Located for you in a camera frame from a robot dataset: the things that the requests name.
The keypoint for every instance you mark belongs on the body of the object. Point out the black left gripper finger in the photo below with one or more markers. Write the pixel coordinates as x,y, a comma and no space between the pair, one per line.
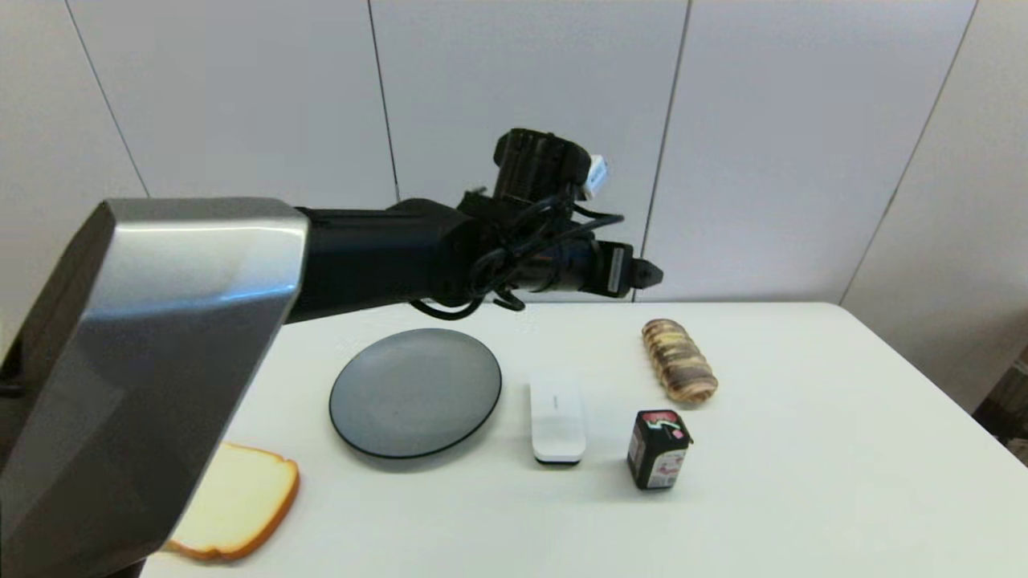
646,274

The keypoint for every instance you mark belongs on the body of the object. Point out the white rectangular case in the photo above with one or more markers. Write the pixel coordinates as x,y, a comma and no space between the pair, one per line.
556,413

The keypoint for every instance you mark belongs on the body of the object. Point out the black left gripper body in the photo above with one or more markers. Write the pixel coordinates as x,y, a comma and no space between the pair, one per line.
610,269

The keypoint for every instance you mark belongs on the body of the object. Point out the small black drink carton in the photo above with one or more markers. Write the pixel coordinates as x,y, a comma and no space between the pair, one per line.
658,453

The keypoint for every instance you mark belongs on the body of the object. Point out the white toast slice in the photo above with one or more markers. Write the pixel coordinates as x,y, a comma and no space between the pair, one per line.
241,502

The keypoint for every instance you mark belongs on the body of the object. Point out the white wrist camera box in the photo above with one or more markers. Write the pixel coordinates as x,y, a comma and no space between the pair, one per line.
597,175

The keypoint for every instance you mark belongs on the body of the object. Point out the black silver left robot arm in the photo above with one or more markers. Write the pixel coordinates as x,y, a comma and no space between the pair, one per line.
161,321

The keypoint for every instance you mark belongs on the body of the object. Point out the dark grey round plate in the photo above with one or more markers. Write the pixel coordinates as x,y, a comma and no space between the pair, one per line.
416,393

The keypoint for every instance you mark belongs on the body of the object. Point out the long brown striped bread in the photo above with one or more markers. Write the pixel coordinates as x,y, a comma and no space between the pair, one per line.
679,363

